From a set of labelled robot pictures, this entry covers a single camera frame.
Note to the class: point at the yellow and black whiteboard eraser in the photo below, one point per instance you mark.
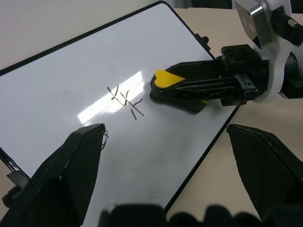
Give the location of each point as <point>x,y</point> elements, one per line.
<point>165,79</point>

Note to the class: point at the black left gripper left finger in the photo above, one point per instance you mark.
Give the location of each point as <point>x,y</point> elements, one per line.
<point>54,179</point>

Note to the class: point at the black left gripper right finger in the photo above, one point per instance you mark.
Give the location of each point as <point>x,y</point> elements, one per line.
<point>272,170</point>

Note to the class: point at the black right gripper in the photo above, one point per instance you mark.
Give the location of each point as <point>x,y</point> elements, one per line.
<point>246,63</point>

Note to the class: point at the black whiteboard stand clamp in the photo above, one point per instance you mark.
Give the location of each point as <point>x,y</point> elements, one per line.
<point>203,41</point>
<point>11,189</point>

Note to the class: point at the white whiteboard with black frame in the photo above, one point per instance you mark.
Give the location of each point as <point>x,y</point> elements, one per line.
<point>71,82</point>

